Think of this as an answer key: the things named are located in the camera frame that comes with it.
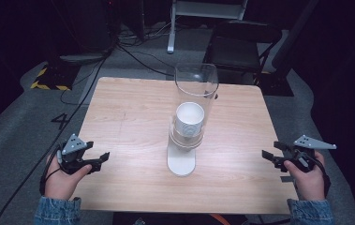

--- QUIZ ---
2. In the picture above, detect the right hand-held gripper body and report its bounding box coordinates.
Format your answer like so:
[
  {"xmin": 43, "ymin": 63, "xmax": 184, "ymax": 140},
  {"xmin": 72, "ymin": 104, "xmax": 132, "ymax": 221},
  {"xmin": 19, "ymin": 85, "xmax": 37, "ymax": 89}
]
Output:
[{"xmin": 279, "ymin": 134, "xmax": 338, "ymax": 173}]

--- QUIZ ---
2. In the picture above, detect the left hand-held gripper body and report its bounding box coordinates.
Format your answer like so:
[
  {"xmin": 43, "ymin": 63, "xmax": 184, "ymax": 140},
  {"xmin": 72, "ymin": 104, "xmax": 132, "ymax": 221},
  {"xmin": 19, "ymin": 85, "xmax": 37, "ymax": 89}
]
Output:
[{"xmin": 56, "ymin": 133, "xmax": 103, "ymax": 175}]

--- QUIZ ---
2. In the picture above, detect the clear tube cup dispenser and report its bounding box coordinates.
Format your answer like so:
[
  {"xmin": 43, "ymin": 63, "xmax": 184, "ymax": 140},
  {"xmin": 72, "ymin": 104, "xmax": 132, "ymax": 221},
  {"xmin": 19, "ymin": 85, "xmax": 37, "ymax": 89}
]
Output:
[{"xmin": 166, "ymin": 62, "xmax": 220, "ymax": 178}]

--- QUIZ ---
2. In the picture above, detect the white paper cup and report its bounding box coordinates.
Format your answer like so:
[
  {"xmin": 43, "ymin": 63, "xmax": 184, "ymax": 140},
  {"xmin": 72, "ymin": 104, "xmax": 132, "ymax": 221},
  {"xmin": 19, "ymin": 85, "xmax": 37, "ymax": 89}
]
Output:
[{"xmin": 174, "ymin": 101, "xmax": 206, "ymax": 139}]

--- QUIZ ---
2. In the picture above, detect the person's left hand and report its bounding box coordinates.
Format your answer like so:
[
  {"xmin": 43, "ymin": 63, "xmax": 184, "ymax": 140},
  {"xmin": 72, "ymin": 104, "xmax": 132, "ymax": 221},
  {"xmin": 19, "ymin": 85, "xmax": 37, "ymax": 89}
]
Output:
[{"xmin": 43, "ymin": 154, "xmax": 94, "ymax": 201}]

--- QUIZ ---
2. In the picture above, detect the person's right hand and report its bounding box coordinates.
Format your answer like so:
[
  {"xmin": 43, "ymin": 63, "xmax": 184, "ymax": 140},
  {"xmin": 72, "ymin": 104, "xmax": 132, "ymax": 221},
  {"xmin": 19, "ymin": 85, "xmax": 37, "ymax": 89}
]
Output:
[{"xmin": 283, "ymin": 151, "xmax": 327, "ymax": 202}]

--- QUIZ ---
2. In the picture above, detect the black yellow striped floor plate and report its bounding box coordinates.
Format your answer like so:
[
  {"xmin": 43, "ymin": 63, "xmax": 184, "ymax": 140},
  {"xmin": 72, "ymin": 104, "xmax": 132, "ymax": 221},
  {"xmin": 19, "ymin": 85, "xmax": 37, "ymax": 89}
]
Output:
[{"xmin": 30, "ymin": 63, "xmax": 74, "ymax": 92}]

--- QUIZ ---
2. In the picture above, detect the dark slanted stand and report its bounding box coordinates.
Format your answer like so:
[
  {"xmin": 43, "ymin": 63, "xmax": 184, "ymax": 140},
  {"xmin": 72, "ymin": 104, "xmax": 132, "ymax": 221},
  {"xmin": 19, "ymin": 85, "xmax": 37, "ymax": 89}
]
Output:
[{"xmin": 259, "ymin": 0, "xmax": 321, "ymax": 98}]

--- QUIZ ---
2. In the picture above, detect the black chair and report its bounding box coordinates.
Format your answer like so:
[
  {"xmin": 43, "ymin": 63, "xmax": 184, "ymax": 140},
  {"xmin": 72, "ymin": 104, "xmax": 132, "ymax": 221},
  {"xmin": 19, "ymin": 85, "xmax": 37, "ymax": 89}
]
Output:
[{"xmin": 202, "ymin": 20, "xmax": 283, "ymax": 86}]

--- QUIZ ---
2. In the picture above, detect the black computer case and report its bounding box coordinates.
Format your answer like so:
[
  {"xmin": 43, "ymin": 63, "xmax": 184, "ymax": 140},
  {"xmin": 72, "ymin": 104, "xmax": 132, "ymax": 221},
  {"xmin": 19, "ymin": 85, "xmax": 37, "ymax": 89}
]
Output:
[{"xmin": 60, "ymin": 0, "xmax": 118, "ymax": 64}]

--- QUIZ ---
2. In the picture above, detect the long black floor cable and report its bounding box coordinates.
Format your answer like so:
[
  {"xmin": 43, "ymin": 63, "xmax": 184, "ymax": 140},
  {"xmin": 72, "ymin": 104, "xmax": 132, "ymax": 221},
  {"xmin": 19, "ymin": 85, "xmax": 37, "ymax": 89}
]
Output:
[{"xmin": 0, "ymin": 46, "xmax": 111, "ymax": 225}]

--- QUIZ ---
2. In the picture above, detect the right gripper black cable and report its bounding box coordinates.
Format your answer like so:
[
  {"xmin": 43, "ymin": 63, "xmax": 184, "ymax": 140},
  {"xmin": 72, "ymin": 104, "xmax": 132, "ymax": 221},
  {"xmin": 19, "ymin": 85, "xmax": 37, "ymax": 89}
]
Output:
[{"xmin": 308, "ymin": 155, "xmax": 333, "ymax": 199}]

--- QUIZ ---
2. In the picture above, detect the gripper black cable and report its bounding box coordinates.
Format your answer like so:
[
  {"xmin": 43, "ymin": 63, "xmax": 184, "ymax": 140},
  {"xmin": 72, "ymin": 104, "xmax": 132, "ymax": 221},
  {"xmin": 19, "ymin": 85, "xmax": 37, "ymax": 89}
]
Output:
[
  {"xmin": 38, "ymin": 145, "xmax": 63, "ymax": 197},
  {"xmin": 308, "ymin": 155, "xmax": 333, "ymax": 199}
]

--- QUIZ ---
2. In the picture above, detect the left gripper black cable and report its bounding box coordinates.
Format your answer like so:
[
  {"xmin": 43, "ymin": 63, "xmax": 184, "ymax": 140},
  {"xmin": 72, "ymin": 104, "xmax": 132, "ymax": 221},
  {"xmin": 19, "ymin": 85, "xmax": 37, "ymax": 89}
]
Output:
[{"xmin": 38, "ymin": 145, "xmax": 63, "ymax": 197}]

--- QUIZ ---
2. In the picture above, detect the orange cable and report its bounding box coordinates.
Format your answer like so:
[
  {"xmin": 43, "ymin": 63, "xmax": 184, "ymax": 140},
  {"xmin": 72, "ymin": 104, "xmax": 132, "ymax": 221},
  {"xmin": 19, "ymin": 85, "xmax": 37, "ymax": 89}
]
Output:
[{"xmin": 209, "ymin": 213, "xmax": 231, "ymax": 225}]

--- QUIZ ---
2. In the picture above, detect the bundle of floor cables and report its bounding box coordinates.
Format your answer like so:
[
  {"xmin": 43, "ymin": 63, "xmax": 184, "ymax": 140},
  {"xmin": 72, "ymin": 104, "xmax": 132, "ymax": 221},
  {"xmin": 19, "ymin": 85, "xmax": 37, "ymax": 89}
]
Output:
[{"xmin": 115, "ymin": 21, "xmax": 179, "ymax": 78}]

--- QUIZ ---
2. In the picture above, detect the white desk frame leg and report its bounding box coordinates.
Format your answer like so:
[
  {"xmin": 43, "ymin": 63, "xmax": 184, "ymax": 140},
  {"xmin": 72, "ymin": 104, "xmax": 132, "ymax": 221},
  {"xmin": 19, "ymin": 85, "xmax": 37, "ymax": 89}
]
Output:
[{"xmin": 166, "ymin": 0, "xmax": 249, "ymax": 54}]

